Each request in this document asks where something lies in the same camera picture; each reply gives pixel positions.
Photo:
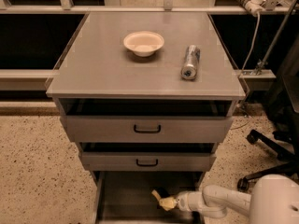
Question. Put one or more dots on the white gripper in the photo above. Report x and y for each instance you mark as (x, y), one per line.
(183, 200)

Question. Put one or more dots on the green and yellow sponge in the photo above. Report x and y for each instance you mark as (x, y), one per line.
(163, 193)

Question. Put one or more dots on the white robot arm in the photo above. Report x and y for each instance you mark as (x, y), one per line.
(274, 200)

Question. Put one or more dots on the grey open bottom drawer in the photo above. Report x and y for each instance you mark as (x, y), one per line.
(125, 198)

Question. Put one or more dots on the grey middle drawer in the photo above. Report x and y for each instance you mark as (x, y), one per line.
(147, 162)

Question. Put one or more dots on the grey drawer cabinet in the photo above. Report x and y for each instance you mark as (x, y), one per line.
(99, 76)

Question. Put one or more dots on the grey top drawer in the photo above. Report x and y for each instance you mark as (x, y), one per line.
(110, 129)

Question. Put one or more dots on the silver drink can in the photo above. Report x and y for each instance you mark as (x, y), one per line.
(191, 61)

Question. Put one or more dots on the white paper bowl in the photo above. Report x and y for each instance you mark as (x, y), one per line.
(143, 43)

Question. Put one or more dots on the diagonal metal rod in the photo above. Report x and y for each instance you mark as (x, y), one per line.
(261, 64)

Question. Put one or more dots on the white power strip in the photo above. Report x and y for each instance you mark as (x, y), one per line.
(253, 7)

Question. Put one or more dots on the metal railing frame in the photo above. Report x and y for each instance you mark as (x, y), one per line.
(124, 3)

